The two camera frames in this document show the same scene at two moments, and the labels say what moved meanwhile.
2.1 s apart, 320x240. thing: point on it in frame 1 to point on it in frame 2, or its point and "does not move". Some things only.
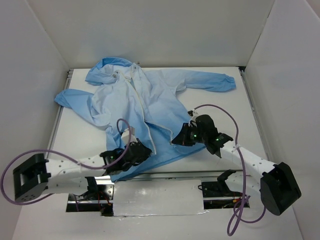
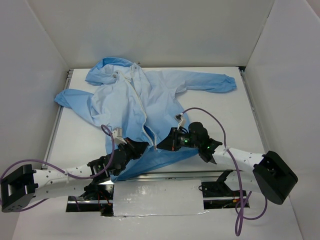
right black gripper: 185,135 to 172,139
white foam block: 158,198 does not move
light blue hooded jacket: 133,103 does not move
